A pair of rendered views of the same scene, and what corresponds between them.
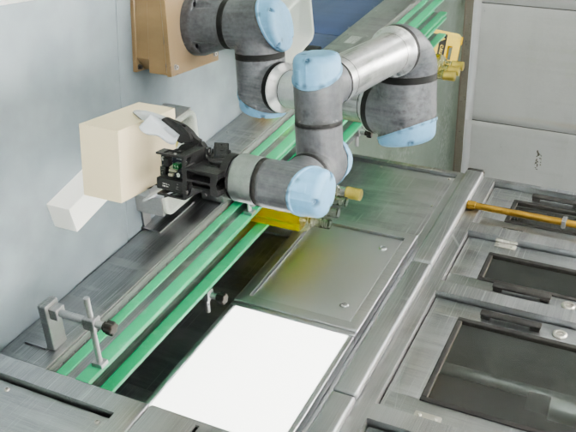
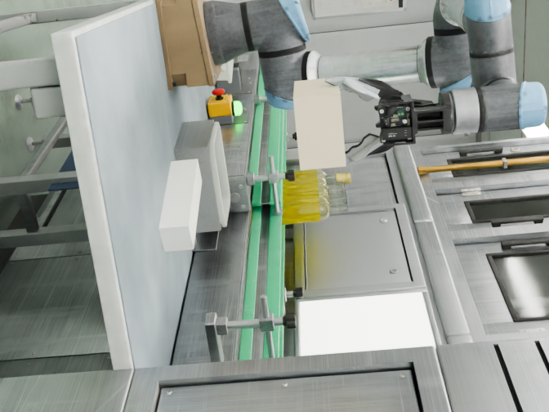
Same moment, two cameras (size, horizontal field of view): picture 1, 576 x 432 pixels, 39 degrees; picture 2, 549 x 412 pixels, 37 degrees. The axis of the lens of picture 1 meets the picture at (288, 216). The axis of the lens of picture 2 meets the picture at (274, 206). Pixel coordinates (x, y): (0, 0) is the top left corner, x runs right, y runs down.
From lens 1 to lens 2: 0.85 m
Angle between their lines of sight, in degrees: 20
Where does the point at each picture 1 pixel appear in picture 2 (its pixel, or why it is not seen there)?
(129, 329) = not seen: hidden behind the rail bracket
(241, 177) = (469, 105)
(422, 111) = not seen: hidden behind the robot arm
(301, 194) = (533, 104)
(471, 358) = (523, 279)
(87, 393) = (370, 358)
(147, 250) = (219, 266)
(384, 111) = (453, 60)
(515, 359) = not seen: outside the picture
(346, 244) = (350, 226)
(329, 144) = (512, 66)
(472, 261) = (457, 211)
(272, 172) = (497, 94)
